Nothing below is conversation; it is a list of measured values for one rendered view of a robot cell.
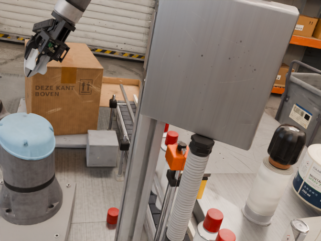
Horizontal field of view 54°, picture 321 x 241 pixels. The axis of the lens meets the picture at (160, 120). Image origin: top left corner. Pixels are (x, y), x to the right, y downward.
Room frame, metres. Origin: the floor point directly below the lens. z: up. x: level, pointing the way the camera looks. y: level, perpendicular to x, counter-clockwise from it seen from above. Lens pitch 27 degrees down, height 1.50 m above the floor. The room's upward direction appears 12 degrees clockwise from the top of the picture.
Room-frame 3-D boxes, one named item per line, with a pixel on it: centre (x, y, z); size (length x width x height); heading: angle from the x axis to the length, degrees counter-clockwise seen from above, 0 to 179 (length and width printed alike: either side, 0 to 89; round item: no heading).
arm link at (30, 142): (0.60, 0.29, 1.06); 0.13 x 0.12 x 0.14; 68
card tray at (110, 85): (1.52, 0.24, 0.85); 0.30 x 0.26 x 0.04; 20
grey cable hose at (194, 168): (0.40, -0.06, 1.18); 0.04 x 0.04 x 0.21
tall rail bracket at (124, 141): (0.87, 0.08, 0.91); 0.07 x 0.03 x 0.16; 110
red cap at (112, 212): (0.66, 0.07, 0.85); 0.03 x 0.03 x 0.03
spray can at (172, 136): (0.76, -0.04, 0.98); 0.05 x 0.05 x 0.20
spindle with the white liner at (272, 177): (0.75, -0.34, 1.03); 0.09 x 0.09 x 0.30
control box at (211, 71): (0.46, -0.06, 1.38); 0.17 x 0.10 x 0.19; 75
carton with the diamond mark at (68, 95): (1.14, 0.41, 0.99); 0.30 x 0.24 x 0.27; 30
